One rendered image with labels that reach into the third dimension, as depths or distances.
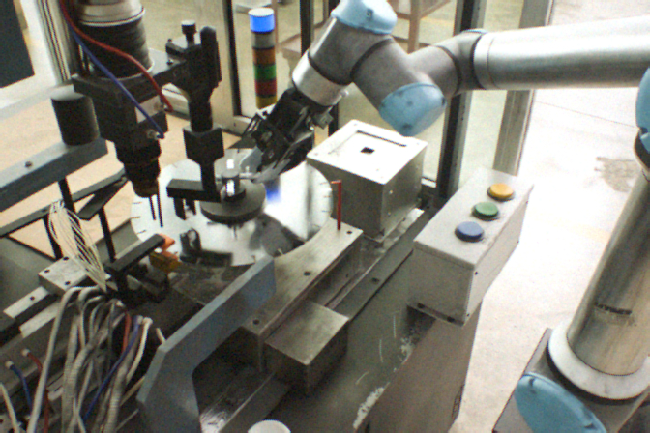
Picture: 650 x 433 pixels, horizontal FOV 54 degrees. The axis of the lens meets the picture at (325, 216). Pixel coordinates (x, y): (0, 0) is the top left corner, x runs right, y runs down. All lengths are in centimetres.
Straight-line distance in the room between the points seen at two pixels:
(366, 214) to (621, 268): 66
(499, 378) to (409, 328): 98
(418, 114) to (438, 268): 35
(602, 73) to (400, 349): 55
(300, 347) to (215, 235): 21
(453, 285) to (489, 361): 104
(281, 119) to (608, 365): 51
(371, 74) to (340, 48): 6
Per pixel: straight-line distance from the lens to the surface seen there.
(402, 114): 79
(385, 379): 104
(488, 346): 214
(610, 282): 70
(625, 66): 76
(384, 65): 81
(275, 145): 92
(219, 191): 94
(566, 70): 79
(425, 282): 110
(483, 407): 198
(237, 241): 97
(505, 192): 118
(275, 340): 99
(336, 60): 85
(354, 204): 125
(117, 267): 91
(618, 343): 74
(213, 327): 81
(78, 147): 107
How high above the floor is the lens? 155
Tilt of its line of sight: 37 degrees down
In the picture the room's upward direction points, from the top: straight up
